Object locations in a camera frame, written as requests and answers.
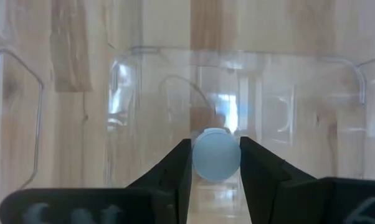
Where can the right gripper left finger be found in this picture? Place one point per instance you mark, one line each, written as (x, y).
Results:
(144, 202)

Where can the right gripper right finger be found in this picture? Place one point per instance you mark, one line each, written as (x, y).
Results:
(299, 199)

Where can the pale green pill bottle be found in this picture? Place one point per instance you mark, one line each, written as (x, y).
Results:
(215, 155)

